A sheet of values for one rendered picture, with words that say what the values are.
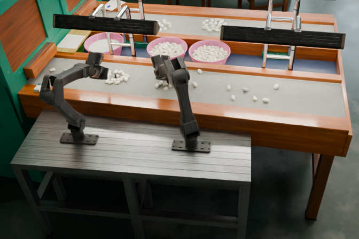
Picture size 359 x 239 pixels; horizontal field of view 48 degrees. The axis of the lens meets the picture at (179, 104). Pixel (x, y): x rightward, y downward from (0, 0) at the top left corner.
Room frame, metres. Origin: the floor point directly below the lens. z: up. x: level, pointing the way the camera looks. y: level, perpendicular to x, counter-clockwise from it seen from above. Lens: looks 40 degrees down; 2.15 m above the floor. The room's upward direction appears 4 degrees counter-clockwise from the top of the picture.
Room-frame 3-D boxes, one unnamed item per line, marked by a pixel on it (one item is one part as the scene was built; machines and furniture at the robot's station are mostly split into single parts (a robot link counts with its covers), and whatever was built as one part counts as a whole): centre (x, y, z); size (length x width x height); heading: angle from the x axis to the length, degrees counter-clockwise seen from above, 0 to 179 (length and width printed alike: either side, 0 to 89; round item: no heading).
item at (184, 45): (2.25, 0.06, 0.72); 0.27 x 0.27 x 0.10
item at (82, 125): (1.55, 0.54, 0.77); 0.09 x 0.06 x 0.06; 62
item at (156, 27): (2.05, 0.39, 1.08); 0.62 x 0.08 x 0.07; 75
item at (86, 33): (2.42, 0.69, 0.77); 0.33 x 0.15 x 0.01; 165
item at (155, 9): (2.74, -0.25, 0.67); 1.81 x 0.12 x 0.19; 75
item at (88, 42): (2.37, 0.48, 0.72); 0.27 x 0.27 x 0.10
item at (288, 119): (1.68, 0.04, 0.67); 1.81 x 0.12 x 0.19; 75
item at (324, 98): (1.88, -0.01, 0.73); 1.81 x 0.30 x 0.02; 75
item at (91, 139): (1.54, 0.54, 0.71); 0.20 x 0.07 x 0.08; 80
